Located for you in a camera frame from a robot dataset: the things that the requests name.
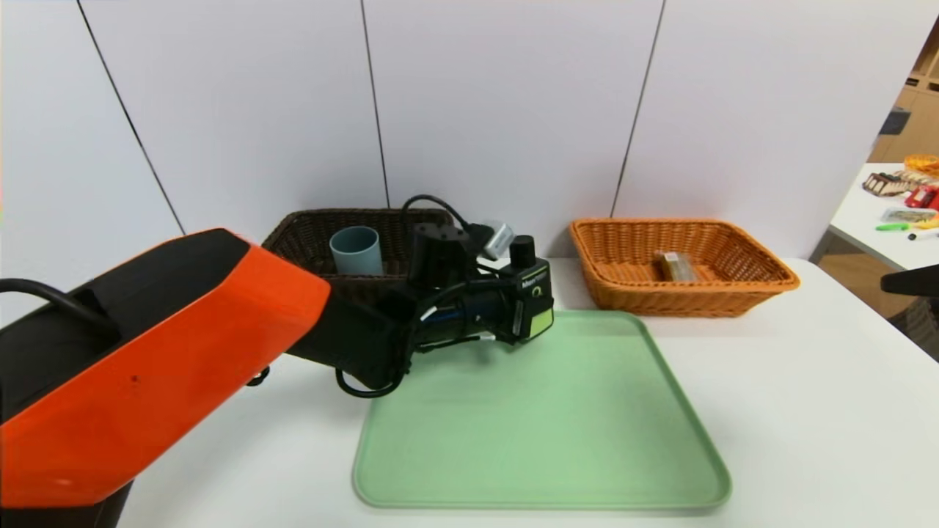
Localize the dark green black-capped bottle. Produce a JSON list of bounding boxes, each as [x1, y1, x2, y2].
[[510, 235, 555, 342]]

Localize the light blue plastic cup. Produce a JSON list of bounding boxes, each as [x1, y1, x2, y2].
[[329, 226, 384, 277]]

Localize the clear brown snack bar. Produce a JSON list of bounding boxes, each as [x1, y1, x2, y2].
[[654, 251, 696, 284]]

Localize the orange wicker basket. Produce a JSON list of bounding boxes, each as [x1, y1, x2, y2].
[[570, 218, 800, 318]]

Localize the dark brown wicker basket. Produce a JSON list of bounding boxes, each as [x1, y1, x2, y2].
[[263, 208, 454, 305]]

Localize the light green plastic tray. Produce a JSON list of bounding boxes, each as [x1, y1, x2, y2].
[[354, 309, 732, 510]]

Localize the white side table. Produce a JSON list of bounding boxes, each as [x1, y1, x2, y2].
[[829, 163, 939, 288]]

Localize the brown and white cake pack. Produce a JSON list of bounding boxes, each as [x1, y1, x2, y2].
[[862, 172, 919, 197]]

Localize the dark grey woven object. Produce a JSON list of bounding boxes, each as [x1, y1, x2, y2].
[[888, 297, 939, 364]]

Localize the light wooden shelf unit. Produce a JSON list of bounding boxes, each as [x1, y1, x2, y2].
[[869, 15, 939, 166]]

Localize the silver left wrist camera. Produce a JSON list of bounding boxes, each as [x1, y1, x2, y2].
[[481, 220, 516, 262]]

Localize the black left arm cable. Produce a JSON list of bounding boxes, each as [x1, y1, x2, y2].
[[401, 194, 472, 230]]

